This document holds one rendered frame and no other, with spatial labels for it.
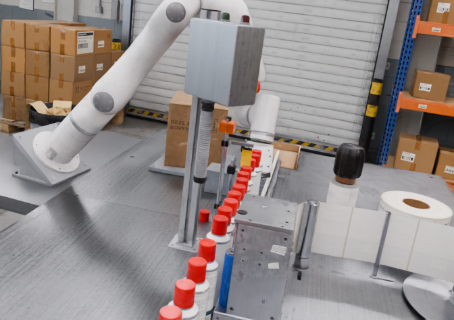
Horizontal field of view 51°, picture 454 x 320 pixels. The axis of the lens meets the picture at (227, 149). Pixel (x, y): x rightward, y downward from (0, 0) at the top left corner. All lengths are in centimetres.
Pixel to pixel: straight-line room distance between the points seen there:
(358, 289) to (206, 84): 63
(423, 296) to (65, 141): 125
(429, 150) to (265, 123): 355
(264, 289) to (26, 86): 451
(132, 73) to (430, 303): 108
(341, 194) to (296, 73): 423
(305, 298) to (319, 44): 454
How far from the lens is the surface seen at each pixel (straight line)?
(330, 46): 550
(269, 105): 159
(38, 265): 132
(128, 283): 124
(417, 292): 131
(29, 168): 184
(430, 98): 491
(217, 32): 114
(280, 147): 251
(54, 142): 182
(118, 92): 159
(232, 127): 135
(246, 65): 113
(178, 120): 193
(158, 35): 153
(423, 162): 503
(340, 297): 122
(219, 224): 100
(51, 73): 502
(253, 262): 90
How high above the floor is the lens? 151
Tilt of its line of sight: 16 degrees down
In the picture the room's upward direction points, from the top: 7 degrees clockwise
